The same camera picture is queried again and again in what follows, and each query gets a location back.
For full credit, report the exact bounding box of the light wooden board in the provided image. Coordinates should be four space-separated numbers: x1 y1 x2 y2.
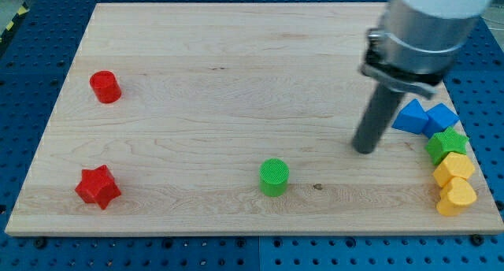
6 3 503 237

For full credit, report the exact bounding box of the blue cube block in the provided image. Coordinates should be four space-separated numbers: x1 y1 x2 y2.
422 103 459 138

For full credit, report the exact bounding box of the green cylinder block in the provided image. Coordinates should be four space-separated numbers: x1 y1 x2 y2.
259 158 290 197

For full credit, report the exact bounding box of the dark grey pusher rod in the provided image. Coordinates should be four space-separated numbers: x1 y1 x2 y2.
351 84 405 154

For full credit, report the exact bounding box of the yellow hexagon block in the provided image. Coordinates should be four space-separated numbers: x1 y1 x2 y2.
432 152 476 187

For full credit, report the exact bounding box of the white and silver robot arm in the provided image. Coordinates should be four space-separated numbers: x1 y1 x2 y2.
361 0 492 100

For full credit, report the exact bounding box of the red star block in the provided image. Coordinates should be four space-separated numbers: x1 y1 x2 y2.
75 165 121 210

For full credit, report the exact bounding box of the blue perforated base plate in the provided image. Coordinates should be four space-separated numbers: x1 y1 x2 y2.
1 0 503 270

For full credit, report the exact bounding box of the red cylinder block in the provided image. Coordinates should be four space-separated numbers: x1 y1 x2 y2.
89 70 122 103

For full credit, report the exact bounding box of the yellow heart block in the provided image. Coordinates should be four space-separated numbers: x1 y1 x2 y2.
436 177 477 217

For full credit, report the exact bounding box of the green star block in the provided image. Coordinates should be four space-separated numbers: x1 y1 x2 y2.
425 127 469 165

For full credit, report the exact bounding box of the blue triangle block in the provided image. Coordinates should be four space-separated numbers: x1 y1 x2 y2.
391 99 428 135

